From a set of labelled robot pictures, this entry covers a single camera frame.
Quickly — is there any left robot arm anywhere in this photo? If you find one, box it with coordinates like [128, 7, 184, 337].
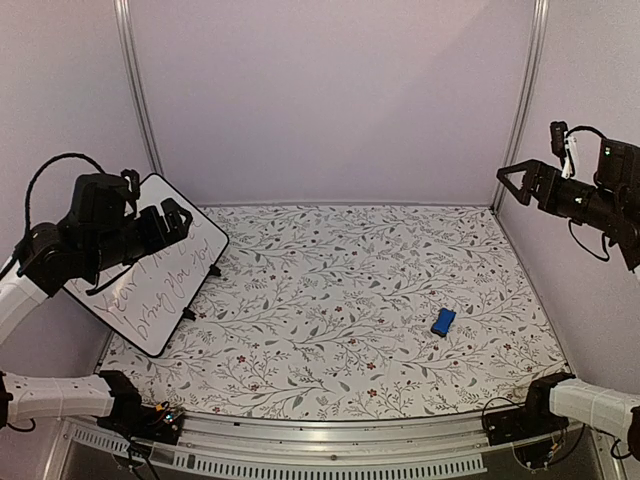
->
[1, 152, 193, 440]

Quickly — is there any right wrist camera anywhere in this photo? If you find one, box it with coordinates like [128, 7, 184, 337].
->
[550, 121, 579, 179]

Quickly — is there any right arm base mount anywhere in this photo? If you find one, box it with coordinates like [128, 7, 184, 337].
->
[481, 397, 570, 470]

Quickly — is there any left aluminium corner post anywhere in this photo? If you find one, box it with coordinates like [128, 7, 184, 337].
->
[113, 0, 164, 175]

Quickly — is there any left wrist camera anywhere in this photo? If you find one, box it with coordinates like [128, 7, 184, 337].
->
[121, 169, 140, 201]

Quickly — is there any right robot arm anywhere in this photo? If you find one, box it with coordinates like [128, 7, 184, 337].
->
[483, 121, 639, 458]

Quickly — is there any white whiteboard black frame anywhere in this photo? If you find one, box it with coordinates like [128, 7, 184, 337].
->
[63, 174, 229, 358]

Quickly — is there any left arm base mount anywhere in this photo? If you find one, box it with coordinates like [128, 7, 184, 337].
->
[96, 400, 183, 445]

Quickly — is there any right aluminium corner post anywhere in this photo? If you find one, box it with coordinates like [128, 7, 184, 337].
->
[489, 0, 550, 211]

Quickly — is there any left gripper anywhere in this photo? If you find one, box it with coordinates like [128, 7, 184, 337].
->
[86, 196, 193, 273]

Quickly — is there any front aluminium rail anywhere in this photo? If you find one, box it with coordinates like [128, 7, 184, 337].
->
[44, 409, 631, 480]

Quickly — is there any aluminium corner post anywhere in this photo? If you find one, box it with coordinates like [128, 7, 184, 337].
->
[489, 0, 550, 211]
[113, 0, 164, 175]

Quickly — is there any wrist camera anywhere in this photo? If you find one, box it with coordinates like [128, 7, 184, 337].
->
[550, 121, 579, 179]
[121, 169, 140, 201]

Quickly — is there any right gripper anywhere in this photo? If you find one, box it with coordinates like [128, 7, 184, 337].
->
[498, 158, 622, 231]

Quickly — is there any blue whiteboard eraser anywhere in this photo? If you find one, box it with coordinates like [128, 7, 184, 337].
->
[431, 308, 456, 338]

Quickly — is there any floral patterned table mat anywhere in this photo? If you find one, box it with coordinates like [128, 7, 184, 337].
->
[103, 206, 567, 421]

